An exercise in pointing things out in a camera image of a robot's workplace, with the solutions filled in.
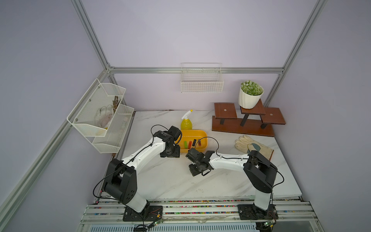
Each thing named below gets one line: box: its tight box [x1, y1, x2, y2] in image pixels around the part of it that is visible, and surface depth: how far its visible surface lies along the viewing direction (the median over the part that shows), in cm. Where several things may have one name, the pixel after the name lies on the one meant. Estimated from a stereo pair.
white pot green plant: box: [238, 80, 265, 110], surface depth 85 cm
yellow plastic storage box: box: [178, 129, 209, 153], surface depth 103 cm
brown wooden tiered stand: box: [211, 99, 286, 137], surface depth 103 cm
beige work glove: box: [234, 134, 274, 161], surface depth 100 cm
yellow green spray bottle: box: [180, 109, 194, 131], surface depth 103 cm
